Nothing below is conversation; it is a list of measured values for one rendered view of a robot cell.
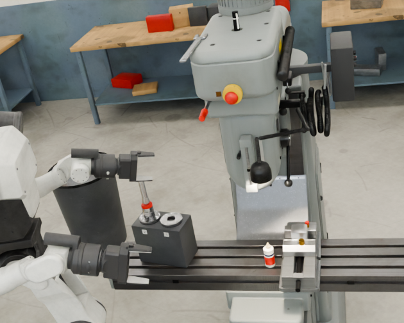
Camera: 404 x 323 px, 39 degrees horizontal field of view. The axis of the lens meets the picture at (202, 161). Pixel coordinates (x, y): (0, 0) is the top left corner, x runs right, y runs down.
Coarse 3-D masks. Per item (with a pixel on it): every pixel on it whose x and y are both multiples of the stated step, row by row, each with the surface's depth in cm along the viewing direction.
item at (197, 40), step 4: (196, 36) 183; (204, 36) 181; (196, 40) 178; (200, 40) 179; (192, 44) 176; (196, 44) 175; (192, 48) 172; (188, 52) 170; (192, 52) 170; (184, 56) 166; (188, 56) 166; (180, 60) 164; (184, 60) 164
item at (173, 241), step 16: (144, 224) 230; (160, 224) 229; (176, 224) 226; (192, 224) 234; (144, 240) 233; (160, 240) 229; (176, 240) 226; (192, 240) 235; (144, 256) 238; (160, 256) 234; (176, 256) 230; (192, 256) 236
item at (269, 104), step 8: (280, 88) 194; (264, 96) 181; (272, 96) 181; (280, 96) 192; (216, 104) 186; (224, 104) 185; (232, 104) 185; (240, 104) 184; (248, 104) 184; (256, 104) 183; (264, 104) 183; (272, 104) 182; (208, 112) 188; (216, 112) 187; (224, 112) 187; (232, 112) 186; (240, 112) 186; (248, 112) 185; (256, 112) 185; (264, 112) 184; (272, 112) 184
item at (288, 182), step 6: (282, 138) 204; (288, 138) 204; (282, 144) 205; (288, 144) 205; (288, 150) 205; (288, 156) 204; (288, 162) 203; (288, 168) 202; (288, 174) 202; (288, 180) 200; (288, 186) 201
